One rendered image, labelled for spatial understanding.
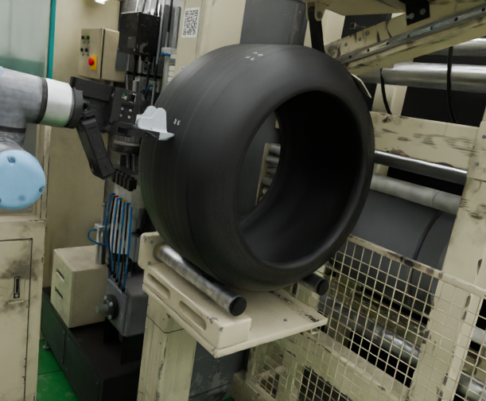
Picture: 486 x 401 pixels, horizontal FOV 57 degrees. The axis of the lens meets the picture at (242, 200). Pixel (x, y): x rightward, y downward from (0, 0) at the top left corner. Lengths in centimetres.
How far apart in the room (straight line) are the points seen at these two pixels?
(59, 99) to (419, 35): 87
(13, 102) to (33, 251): 78
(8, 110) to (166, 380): 102
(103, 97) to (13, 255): 76
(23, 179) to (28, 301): 94
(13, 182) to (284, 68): 54
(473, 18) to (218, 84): 61
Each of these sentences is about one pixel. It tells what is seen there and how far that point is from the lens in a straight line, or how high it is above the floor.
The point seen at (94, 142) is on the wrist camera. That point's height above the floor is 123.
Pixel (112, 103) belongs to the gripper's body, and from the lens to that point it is 81.
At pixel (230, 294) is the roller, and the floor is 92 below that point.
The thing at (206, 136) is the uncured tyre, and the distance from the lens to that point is 84.
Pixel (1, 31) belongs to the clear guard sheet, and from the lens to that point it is 138.
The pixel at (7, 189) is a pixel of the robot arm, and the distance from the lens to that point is 63.
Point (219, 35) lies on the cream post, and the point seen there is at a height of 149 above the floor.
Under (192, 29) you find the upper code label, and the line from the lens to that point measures 127.
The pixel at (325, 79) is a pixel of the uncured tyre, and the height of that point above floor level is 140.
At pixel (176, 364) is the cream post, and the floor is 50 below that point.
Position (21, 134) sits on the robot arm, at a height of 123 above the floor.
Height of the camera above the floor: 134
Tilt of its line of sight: 13 degrees down
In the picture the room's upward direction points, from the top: 9 degrees clockwise
